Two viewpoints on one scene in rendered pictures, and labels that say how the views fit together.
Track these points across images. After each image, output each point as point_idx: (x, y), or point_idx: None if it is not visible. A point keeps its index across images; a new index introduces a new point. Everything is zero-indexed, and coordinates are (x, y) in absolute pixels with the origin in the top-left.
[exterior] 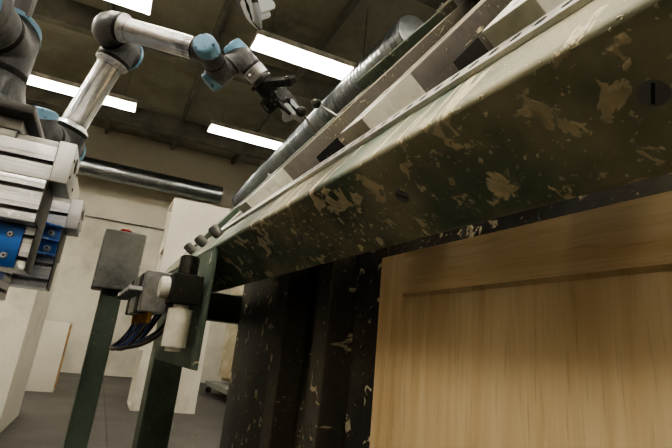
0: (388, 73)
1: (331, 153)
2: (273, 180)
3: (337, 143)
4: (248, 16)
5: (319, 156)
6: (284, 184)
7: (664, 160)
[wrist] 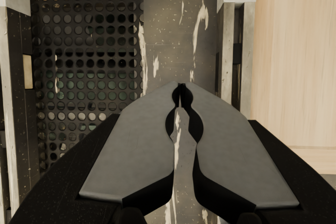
0: (216, 221)
1: (216, 72)
2: None
3: (216, 87)
4: (207, 105)
5: (218, 56)
6: None
7: None
